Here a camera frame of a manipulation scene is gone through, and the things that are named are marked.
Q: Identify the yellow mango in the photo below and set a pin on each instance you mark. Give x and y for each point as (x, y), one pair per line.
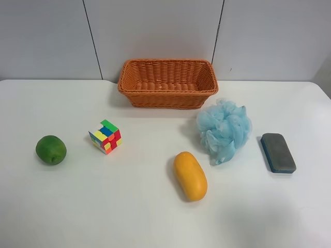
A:
(190, 176)

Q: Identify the orange woven basket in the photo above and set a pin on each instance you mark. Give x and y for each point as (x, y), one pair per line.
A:
(183, 84)

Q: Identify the green lemon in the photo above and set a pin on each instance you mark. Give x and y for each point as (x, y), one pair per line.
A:
(51, 150)

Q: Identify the blue mesh bath sponge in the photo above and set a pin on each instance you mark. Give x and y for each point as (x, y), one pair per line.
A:
(224, 129)

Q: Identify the multicolour puzzle cube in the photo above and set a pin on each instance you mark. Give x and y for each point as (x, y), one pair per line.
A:
(105, 136)

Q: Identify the grey whiteboard eraser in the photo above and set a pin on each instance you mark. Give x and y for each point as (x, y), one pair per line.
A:
(277, 153)

